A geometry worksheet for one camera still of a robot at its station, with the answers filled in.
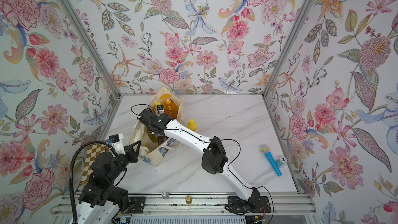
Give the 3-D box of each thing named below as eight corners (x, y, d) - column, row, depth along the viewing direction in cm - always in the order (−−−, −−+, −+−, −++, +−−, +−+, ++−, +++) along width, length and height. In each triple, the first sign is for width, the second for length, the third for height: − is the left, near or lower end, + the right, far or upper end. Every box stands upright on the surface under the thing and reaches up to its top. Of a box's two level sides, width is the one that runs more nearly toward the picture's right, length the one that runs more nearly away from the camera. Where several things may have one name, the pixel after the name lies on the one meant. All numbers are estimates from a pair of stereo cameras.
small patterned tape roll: (275, 165, 87) (279, 161, 83) (276, 159, 90) (280, 155, 85) (281, 168, 86) (286, 164, 82) (282, 162, 88) (287, 158, 84)
